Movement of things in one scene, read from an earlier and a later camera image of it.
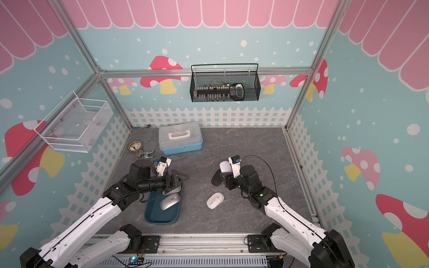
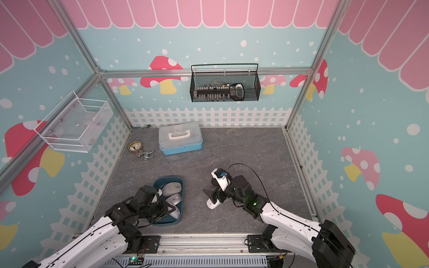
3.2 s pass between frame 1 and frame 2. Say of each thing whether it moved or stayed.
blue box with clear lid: stayed
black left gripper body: moved
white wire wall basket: stayed
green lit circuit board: stayed
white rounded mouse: stayed
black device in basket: stayed
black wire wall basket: stayed
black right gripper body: moved
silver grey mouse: moved
